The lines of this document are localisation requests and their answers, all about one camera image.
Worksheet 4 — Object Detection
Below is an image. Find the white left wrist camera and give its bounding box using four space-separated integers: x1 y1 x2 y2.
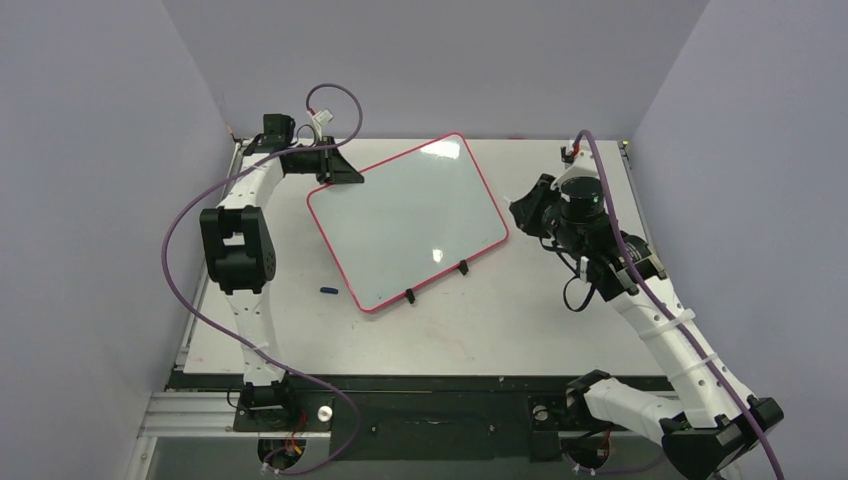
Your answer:
309 109 334 146

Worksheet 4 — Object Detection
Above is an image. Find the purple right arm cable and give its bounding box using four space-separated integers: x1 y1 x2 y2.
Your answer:
572 129 790 480

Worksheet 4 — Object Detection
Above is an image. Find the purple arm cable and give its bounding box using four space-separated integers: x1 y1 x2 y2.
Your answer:
160 82 364 478
572 129 790 480

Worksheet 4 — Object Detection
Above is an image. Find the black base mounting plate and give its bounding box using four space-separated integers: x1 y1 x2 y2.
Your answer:
165 372 664 463

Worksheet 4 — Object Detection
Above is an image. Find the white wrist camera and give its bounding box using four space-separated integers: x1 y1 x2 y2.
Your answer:
309 109 334 146
555 143 599 190

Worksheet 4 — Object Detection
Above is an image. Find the red-framed whiteboard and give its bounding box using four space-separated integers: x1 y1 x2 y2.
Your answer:
306 132 509 313

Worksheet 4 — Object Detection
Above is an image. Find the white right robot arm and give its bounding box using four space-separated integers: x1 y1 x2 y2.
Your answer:
509 174 785 479

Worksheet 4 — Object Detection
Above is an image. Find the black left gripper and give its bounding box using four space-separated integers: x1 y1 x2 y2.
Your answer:
289 137 365 187

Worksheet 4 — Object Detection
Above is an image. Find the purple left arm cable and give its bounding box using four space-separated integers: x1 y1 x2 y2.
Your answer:
160 82 364 478

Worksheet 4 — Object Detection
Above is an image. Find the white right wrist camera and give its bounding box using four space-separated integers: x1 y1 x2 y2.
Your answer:
555 143 599 190

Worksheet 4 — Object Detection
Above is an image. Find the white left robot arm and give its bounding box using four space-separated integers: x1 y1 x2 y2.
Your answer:
199 108 364 430

